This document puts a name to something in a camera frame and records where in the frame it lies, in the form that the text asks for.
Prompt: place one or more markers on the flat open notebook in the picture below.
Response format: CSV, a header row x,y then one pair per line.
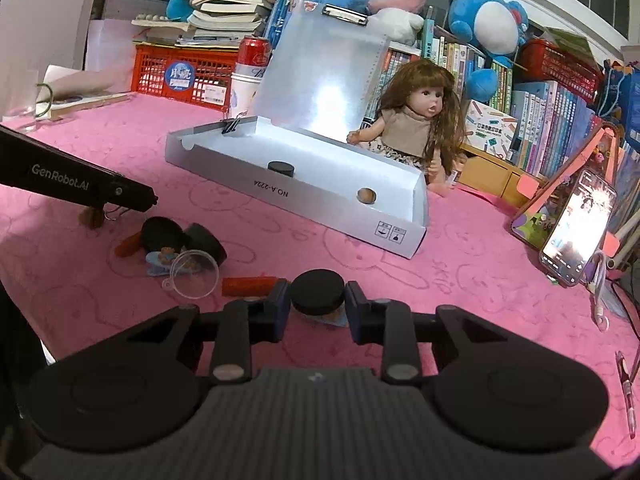
x,y
85,91

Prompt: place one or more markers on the blue hair clip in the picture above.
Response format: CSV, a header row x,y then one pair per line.
x,y
156,264

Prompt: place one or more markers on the clear glass with green band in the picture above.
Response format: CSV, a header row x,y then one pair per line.
x,y
22,107

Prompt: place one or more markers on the blue tote bag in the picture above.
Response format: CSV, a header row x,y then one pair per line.
x,y
620,95

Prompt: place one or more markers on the green book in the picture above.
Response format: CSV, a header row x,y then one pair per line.
x,y
570,42

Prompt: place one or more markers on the pink pen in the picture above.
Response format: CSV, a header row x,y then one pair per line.
x,y
627,395

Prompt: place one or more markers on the small jar with black lid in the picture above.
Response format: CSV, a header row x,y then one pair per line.
x,y
317,291

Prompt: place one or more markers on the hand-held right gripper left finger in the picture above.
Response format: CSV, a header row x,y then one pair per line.
x,y
278,311

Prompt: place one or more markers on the stack of lying books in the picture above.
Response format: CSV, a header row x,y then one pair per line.
x,y
225,15

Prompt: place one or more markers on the red drink can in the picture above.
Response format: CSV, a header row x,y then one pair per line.
x,y
252,52

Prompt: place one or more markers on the red plastic tube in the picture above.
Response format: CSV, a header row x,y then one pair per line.
x,y
248,286

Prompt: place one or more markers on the black binder clip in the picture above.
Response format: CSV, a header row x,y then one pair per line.
x,y
232,125

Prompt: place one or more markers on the black puck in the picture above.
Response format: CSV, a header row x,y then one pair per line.
x,y
280,169

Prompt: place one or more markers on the clear plastic funnel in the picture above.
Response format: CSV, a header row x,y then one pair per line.
x,y
192,272

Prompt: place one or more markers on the white pencil-print carton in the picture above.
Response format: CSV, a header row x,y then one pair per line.
x,y
487,127

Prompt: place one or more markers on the red plastic basket with sticker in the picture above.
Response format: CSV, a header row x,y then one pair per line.
x,y
175,72

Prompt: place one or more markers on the row of upright books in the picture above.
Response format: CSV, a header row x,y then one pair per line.
x,y
550,120

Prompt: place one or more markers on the small white-label bottle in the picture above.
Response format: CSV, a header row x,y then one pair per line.
x,y
453,179

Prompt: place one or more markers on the orange plastic piece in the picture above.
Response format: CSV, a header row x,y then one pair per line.
x,y
127,245

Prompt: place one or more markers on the white paper cup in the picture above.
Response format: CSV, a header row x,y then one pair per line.
x,y
242,92

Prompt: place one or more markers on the long-haired baby doll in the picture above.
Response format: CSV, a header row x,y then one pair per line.
x,y
415,120

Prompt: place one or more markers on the metal clipboard clip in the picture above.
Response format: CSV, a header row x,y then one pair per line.
x,y
345,15

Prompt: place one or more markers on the pink rabbit plush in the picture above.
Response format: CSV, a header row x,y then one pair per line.
x,y
397,0

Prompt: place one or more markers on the black round tin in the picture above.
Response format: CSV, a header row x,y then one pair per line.
x,y
161,234
207,242

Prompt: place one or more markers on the large blue plush toy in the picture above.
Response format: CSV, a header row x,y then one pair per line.
x,y
482,20

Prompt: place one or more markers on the pink bunny-print cloth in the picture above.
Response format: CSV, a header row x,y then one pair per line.
x,y
450,285

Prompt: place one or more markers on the wooden ball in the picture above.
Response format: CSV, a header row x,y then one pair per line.
x,y
366,196

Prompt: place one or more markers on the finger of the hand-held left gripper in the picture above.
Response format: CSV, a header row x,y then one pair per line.
x,y
137,192
117,207

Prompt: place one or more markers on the blue upright books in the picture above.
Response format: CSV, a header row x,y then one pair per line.
x,y
280,20

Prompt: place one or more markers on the smartphone with lit screen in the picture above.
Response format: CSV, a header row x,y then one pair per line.
x,y
575,230

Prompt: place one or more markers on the wooden drawer organizer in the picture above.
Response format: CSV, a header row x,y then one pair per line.
x,y
492,172

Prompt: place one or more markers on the red mesh plastic basket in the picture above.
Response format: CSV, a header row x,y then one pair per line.
x,y
560,65

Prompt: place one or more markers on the pink phone stand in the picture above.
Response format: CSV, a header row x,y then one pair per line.
x,y
550,195

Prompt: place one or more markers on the grey cardboard box with lid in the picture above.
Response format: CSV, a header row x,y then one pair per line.
x,y
300,125

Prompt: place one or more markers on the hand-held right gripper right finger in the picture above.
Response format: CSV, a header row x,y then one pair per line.
x,y
356,314

